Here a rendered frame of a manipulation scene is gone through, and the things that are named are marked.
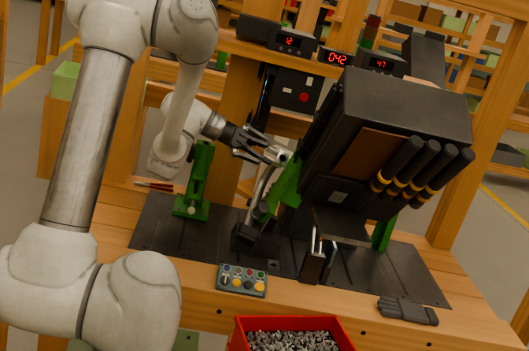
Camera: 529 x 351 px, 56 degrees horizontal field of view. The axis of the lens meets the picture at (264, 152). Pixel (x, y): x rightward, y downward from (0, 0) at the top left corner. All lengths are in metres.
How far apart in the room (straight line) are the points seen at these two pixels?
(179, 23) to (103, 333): 0.63
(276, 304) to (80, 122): 0.81
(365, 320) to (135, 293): 0.83
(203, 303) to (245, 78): 0.82
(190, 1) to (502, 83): 1.37
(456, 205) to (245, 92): 1.00
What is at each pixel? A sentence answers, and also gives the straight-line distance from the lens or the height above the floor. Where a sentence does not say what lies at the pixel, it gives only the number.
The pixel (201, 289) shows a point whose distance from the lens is 1.52.
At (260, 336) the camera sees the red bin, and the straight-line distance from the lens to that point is 1.45.
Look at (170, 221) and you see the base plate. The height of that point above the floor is 0.90.
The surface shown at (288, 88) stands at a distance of 1.78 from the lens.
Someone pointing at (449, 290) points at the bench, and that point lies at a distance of 2.03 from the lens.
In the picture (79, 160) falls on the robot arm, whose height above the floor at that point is 1.35.
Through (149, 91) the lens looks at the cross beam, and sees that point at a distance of 2.01.
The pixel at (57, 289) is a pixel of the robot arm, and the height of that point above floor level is 1.14.
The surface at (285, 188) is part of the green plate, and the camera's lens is 1.61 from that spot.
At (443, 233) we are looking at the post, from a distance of 2.28.
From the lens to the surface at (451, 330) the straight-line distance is 1.78.
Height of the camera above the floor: 1.80
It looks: 20 degrees down
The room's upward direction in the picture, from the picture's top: 15 degrees clockwise
